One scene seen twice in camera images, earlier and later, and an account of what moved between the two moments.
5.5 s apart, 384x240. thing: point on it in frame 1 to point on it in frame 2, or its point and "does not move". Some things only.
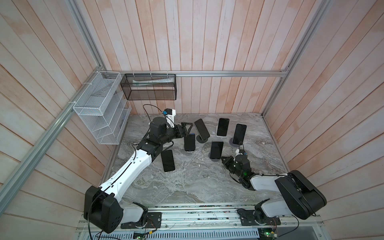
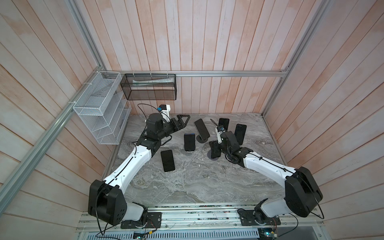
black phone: x=216 y=149 does not move
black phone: x=239 y=133 does not move
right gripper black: x=226 y=162 to x=214 y=145
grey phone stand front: x=214 y=160 does not move
